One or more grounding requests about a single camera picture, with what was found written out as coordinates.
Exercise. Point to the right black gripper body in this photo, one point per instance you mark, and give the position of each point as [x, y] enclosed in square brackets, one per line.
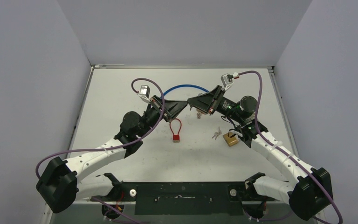
[214, 102]

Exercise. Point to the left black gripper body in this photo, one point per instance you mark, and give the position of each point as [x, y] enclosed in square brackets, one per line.
[156, 103]

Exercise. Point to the blue cable lock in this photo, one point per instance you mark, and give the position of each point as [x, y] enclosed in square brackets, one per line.
[184, 86]

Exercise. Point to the red cable padlock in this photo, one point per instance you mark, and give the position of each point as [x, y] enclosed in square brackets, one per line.
[175, 135]

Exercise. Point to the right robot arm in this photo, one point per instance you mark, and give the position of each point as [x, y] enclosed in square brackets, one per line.
[307, 190]

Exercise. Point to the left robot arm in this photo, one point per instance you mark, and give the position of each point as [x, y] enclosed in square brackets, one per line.
[61, 184]

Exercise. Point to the loose silver keys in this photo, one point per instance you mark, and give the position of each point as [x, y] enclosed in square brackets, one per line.
[217, 134]

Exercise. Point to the brass padlock short shackle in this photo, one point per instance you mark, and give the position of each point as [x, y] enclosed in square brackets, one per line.
[230, 139]

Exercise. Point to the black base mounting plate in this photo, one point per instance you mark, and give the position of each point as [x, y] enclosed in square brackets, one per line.
[184, 198]

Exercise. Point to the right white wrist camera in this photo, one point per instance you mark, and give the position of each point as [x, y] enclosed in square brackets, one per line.
[227, 80]

